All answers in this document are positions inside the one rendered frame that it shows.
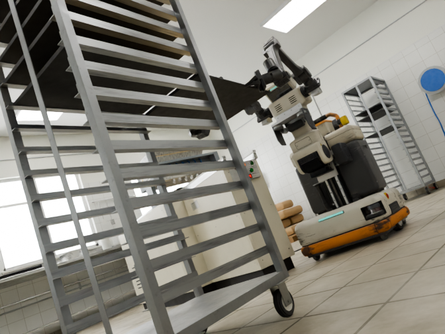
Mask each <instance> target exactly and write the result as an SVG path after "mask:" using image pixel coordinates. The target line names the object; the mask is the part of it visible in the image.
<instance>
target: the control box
mask: <svg viewBox="0 0 445 334"><path fill-rule="evenodd" d="M250 161H252V162H253V163H254V164H253V165H251V164H250ZM244 163H245V165H246V169H247V171H248V174H250V175H251V178H250V179H254V178H259V177H260V176H261V175H260V172H259V170H258V167H257V165H256V162H255V160H254V159H253V160H247V161H244ZM251 168H253V169H254V171H253V172H251V171H250V169H251ZM229 172H230V175H231V177H232V180H233V182H236V181H240V178H239V176H238V173H237V171H236V169H232V170H229Z"/></svg>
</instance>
